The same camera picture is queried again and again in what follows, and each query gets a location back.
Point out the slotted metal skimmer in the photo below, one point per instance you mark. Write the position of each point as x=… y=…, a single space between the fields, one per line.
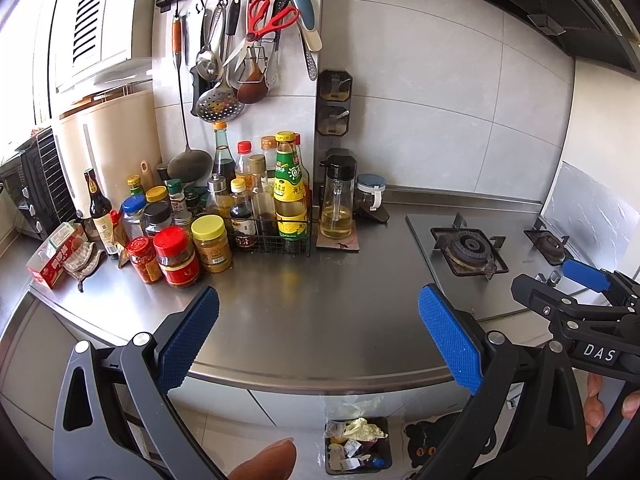
x=219 y=103

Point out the orange cap dark bottle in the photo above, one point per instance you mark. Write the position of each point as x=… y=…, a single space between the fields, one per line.
x=224 y=163

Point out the person right hand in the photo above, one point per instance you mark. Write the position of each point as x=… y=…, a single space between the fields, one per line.
x=594 y=411

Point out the beige cutting board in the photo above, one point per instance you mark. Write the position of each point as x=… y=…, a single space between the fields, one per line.
x=115 y=138

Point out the glass jar blue lid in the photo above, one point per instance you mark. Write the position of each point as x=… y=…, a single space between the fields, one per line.
x=369 y=191

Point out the blue lid spice jar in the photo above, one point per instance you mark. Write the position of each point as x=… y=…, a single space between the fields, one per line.
x=133 y=215

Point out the glass oil dispenser black lid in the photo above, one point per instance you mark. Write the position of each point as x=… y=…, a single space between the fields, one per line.
x=340 y=170

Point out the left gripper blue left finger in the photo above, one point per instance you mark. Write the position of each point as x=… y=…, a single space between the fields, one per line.
x=180 y=337

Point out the gas stove top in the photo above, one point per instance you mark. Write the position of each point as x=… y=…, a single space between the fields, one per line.
x=474 y=259

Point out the yellow paper wrapper back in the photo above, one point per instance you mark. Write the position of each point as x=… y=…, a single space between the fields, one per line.
x=363 y=431

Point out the person left hand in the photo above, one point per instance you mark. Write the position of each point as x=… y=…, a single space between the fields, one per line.
x=275 y=462

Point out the black wire condiment rack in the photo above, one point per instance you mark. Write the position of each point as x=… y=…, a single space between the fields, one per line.
x=271 y=233

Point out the dark soy sauce bottle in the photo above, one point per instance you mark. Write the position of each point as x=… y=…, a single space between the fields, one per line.
x=100 y=209

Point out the red handled scissors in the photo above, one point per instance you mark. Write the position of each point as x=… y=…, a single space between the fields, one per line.
x=258 y=25

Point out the wall mounted spice boxes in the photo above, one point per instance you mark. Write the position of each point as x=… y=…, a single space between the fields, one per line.
x=334 y=102

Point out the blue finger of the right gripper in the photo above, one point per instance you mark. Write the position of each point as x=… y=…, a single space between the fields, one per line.
x=560 y=308
x=585 y=274

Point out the red cap sauce bottle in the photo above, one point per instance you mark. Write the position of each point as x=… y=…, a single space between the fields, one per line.
x=242 y=169

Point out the red lid chili jar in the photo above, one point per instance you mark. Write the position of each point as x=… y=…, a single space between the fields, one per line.
x=176 y=257

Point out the red white food box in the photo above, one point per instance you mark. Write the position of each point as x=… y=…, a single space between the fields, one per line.
x=46 y=265

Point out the black trash bin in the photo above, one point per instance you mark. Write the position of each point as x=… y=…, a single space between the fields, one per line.
x=342 y=458

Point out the green label vinegar bottle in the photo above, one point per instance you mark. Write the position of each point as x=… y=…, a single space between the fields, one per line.
x=289 y=193

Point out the black cat floor mat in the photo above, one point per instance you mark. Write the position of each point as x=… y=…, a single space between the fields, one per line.
x=451 y=446

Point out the yellow lid sauce jar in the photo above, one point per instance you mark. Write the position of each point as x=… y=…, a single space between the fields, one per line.
x=209 y=235

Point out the black toaster oven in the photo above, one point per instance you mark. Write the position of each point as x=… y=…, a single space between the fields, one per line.
x=34 y=179

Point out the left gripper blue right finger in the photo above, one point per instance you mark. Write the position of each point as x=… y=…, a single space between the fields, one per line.
x=456 y=347

